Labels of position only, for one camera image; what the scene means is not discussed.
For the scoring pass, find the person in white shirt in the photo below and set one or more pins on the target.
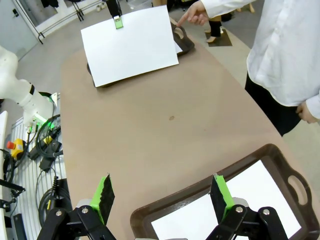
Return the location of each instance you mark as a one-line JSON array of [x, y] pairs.
[[282, 50]]

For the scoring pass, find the black metal rack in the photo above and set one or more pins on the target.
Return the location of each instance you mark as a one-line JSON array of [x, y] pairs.
[[50, 27]]

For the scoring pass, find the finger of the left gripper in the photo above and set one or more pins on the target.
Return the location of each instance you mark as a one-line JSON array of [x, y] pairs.
[[115, 10]]

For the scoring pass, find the black power adapter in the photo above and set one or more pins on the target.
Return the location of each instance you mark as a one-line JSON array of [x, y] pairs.
[[51, 155]]

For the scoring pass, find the brown plastic tray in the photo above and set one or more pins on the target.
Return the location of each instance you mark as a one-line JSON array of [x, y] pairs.
[[186, 43], [275, 155]]

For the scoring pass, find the white A4 paper sheet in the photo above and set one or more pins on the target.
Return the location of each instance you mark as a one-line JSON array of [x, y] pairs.
[[130, 50], [257, 192], [179, 48]]

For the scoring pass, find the yellow emergency stop box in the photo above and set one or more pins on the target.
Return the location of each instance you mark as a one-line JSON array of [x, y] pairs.
[[16, 148]]

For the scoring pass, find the black floor mat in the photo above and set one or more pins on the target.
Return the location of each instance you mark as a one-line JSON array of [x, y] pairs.
[[225, 41]]

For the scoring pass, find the person's black trousers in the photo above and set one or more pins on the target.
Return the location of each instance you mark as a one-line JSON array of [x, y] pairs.
[[272, 107]]

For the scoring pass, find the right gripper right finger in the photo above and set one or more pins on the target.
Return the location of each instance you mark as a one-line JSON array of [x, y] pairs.
[[225, 205]]

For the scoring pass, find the person's left forearm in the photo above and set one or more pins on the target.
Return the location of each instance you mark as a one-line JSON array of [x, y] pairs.
[[315, 102]]

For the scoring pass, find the person's right forearm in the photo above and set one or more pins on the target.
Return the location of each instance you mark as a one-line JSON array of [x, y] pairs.
[[225, 6]]

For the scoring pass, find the person's right hand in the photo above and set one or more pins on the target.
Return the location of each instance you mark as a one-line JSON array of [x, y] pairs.
[[197, 13]]

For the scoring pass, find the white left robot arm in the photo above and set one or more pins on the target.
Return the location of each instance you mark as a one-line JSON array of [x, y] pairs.
[[15, 87]]

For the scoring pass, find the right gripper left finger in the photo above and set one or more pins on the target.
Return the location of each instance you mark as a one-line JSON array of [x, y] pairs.
[[100, 205]]

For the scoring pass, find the person's left hand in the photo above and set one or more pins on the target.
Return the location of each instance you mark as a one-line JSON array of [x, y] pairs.
[[306, 113]]

